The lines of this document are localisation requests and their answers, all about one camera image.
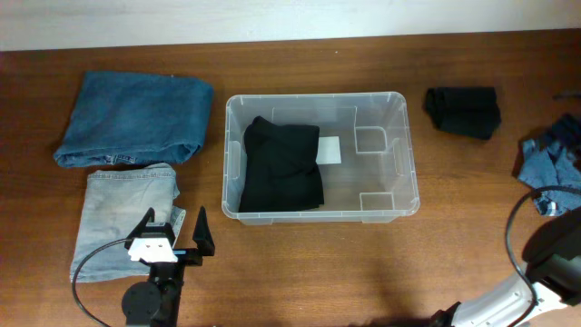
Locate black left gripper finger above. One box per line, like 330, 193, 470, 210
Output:
192, 206, 215, 256
127, 207, 155, 239

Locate large black garment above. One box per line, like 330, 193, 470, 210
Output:
239, 116, 324, 213

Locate small black garment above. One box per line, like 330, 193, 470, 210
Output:
425, 86, 501, 140

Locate blue shirt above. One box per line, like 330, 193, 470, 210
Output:
517, 114, 580, 216

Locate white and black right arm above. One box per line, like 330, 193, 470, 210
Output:
428, 209, 580, 327

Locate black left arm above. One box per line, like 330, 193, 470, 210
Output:
122, 207, 215, 326

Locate light blue folded jeans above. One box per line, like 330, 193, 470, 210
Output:
70, 163, 186, 283

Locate dark blue folded jeans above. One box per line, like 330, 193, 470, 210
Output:
54, 71, 213, 168

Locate white label in bin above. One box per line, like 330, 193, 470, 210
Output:
316, 136, 341, 165

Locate clear plastic storage bin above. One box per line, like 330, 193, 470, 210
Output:
222, 92, 420, 225

